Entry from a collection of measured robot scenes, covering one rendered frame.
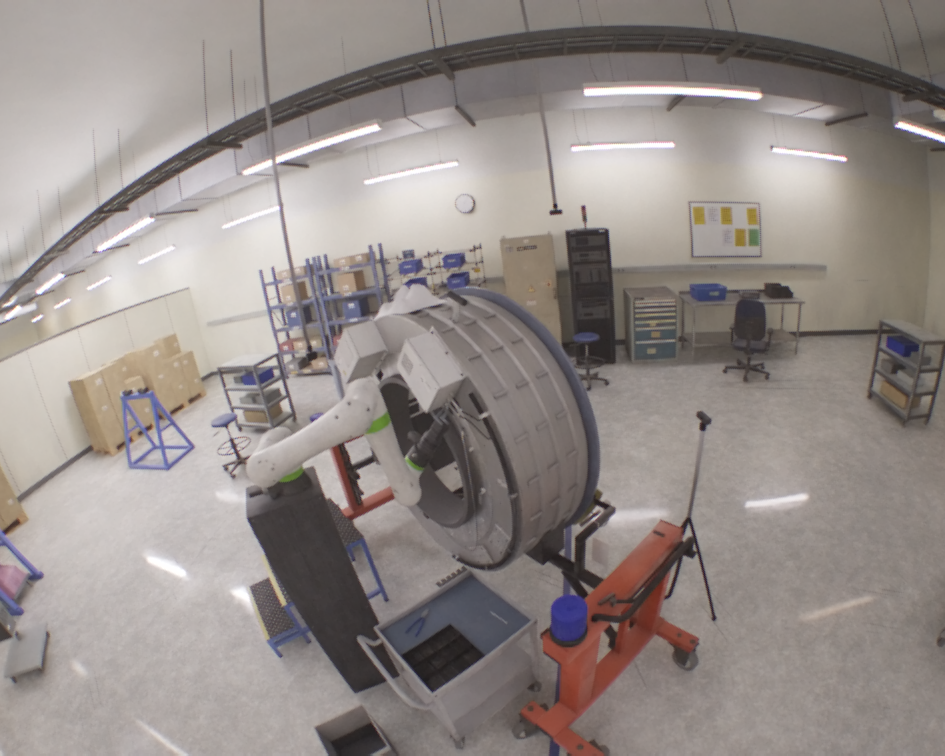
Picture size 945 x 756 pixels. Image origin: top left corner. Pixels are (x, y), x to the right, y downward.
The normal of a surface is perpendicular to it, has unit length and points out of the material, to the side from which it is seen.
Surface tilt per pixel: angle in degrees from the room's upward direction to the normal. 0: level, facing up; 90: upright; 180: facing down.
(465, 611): 0
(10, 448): 90
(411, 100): 90
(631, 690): 0
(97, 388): 90
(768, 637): 0
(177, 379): 90
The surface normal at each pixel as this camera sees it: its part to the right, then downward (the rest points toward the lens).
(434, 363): 0.32, -0.55
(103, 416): 0.97, -0.06
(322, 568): 0.48, 0.25
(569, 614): -0.14, -0.93
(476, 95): -0.20, 0.37
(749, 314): -0.62, 0.47
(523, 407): 0.47, -0.32
